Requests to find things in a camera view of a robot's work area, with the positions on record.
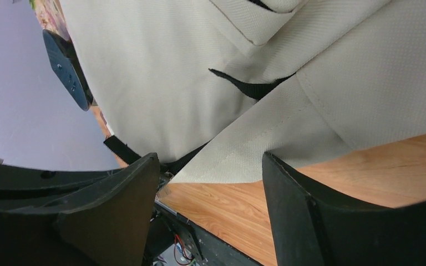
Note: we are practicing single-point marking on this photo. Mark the dark blue leaf dish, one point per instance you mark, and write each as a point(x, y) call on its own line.
point(65, 64)

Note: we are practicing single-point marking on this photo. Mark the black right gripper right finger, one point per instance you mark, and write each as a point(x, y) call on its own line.
point(313, 224)

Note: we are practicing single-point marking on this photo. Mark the beige canvas backpack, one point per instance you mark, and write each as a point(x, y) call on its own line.
point(307, 81)

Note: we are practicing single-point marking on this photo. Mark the floral cloth placemat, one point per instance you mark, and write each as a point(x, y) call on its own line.
point(50, 16)

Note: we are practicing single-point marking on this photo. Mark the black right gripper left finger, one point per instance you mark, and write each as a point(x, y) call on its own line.
point(76, 218)

